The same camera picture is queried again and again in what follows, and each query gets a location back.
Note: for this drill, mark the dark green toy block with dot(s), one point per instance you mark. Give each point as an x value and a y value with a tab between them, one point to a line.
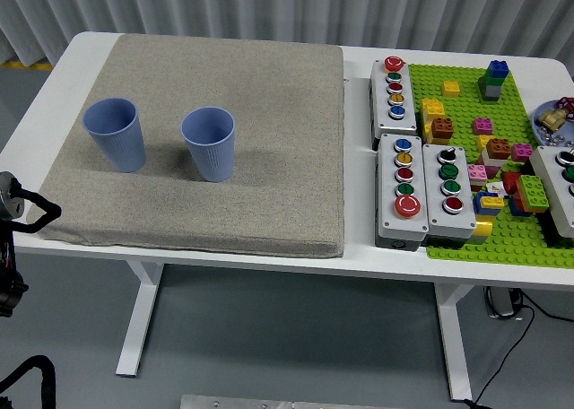
489	80

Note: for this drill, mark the pink toy block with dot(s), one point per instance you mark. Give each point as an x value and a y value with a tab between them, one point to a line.
521	152
476	172
483	126

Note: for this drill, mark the brass valve fitting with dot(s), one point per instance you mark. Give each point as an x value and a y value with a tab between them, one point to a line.
551	118

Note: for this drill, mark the small white warning label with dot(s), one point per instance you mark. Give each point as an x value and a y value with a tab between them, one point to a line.
496	188

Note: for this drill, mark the light green toy block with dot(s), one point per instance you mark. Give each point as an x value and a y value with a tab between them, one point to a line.
533	193

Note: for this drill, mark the yellow round toy block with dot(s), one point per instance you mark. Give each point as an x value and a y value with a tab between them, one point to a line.
482	227

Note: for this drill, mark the small orange-yellow toy block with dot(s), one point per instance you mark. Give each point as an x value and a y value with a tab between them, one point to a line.
451	89

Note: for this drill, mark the grey toy block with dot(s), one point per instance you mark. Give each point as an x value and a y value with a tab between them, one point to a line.
491	93

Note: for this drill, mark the white pleated curtain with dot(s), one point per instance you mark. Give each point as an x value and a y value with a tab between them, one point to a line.
179	5

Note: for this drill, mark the white toy block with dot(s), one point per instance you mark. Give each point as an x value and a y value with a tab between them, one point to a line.
489	160

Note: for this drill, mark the white table leg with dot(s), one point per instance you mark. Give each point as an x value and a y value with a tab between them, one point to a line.
139	319
453	341

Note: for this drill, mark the brown toy block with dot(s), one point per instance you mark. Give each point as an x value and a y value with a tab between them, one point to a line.
498	149
441	128

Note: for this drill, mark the four-button box black selector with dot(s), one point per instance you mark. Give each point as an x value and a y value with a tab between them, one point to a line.
466	223

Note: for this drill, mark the light blue plate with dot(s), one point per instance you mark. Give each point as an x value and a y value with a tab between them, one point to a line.
567	131

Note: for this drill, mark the white button box black base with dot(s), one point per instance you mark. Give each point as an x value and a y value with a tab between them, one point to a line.
549	185

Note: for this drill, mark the five-button box small red mushroom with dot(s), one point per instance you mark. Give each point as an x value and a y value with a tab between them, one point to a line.
406	122

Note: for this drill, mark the grey-brown fabric mat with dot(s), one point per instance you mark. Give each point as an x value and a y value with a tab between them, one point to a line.
246	158

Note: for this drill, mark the blue toy block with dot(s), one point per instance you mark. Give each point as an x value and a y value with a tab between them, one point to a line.
498	68
480	206

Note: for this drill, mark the blue ribbed plastic cup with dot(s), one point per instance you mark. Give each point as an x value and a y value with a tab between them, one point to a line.
215	158
119	144

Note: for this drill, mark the red toy block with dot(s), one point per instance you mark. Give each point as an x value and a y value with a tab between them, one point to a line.
511	181

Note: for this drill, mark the green studded baseplate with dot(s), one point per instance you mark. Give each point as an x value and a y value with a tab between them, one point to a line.
462	108

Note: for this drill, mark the red valve handwheel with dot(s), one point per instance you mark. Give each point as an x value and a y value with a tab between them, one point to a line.
566	104

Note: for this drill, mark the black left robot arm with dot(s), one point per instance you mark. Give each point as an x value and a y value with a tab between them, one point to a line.
6	288

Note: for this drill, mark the grey power strip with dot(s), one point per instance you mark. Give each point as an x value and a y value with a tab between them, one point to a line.
500	303

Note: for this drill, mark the five-button box large red mushroom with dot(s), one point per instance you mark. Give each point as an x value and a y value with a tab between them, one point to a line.
388	223

